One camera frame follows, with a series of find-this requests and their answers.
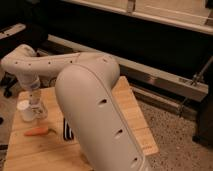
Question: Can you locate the clear plastic bottle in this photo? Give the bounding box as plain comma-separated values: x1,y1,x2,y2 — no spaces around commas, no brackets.
29,89,48,119

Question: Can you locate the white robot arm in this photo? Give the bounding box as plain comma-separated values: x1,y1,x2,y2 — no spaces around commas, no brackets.
1,44,152,171

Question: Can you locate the black white striped block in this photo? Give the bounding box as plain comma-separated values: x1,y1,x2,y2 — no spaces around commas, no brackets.
63,119,74,141

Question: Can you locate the orange toy carrot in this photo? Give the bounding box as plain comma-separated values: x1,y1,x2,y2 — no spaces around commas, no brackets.
24,127,55,136

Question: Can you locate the wooden table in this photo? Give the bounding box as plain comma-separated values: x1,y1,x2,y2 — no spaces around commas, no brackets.
3,76,159,171

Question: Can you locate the white plastic cup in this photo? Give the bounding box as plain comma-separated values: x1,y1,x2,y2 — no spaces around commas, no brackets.
17,100,35,122

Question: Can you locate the black office chair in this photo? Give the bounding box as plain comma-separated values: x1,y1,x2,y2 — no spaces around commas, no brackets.
0,23,47,98

